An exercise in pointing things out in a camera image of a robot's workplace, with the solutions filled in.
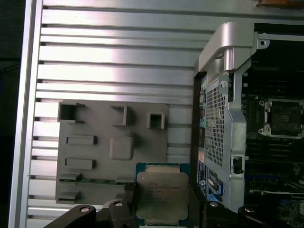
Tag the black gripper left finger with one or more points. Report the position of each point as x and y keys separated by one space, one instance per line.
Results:
x=118 y=213

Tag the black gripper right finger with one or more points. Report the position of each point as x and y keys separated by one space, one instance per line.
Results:
x=213 y=216

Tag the CPU with silver lid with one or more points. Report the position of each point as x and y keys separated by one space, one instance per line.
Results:
x=161 y=190

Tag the CPU socket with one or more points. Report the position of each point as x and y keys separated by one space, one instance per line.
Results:
x=285 y=116

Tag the green RAM stick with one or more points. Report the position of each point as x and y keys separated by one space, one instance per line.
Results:
x=95 y=180

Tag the dark green motherboard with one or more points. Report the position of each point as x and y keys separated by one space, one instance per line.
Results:
x=268 y=154

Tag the grey plastic parts rack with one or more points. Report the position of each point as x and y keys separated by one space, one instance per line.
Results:
x=99 y=130

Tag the open silver PC case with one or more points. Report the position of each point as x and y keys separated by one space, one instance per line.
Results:
x=237 y=130

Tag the brown base plate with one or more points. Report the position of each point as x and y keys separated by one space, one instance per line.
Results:
x=280 y=1

